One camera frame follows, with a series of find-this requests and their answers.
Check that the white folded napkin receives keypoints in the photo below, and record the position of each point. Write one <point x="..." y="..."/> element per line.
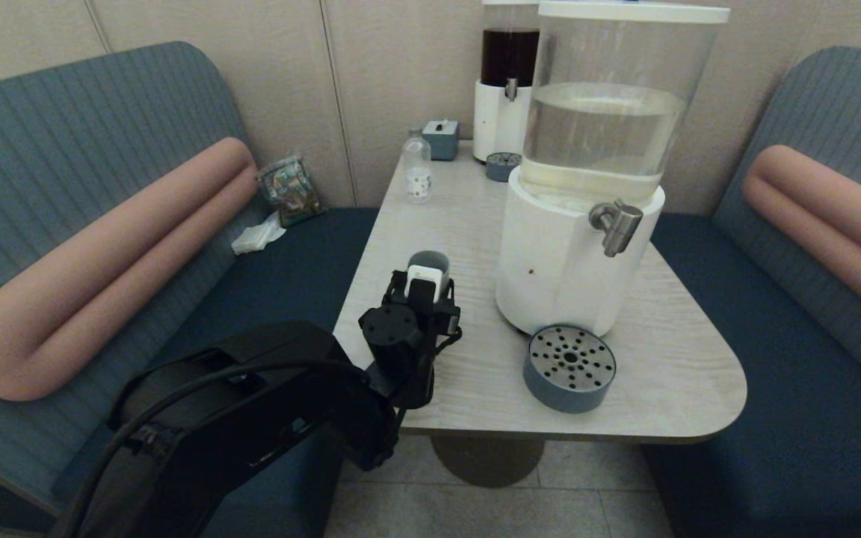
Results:
<point x="257" y="237"/>

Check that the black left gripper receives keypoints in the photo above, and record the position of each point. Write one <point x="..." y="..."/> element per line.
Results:
<point x="445" y="317"/>

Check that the clear plastic bottle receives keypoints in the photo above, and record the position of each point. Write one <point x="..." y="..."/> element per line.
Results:
<point x="417" y="176"/>

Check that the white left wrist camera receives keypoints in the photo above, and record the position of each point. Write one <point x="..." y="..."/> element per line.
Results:
<point x="424" y="282"/>

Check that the grey-blue tissue box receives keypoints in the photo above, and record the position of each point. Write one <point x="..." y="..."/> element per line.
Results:
<point x="442" y="140"/>

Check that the grey plastic cup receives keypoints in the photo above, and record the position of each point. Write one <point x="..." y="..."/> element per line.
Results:
<point x="430" y="263"/>

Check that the green snack bag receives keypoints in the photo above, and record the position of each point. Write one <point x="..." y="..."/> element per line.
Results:
<point x="292" y="191"/>

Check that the white clear water dispenser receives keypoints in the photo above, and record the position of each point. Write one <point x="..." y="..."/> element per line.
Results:
<point x="565" y="254"/>

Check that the pink bolster cushion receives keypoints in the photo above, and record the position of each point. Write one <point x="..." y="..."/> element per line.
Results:
<point x="834" y="218"/>
<point x="102" y="270"/>

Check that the white dark drink dispenser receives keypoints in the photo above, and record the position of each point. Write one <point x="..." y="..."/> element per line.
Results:
<point x="498" y="119"/>

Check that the blue upholstered bench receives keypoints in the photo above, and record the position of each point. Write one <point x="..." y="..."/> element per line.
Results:
<point x="774" y="373"/>
<point x="266" y="284"/>

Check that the small blue drip tray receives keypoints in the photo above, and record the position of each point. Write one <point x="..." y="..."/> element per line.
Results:
<point x="503" y="168"/>

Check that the large blue perforated drip tray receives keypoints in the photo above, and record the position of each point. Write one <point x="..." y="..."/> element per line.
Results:
<point x="569" y="373"/>

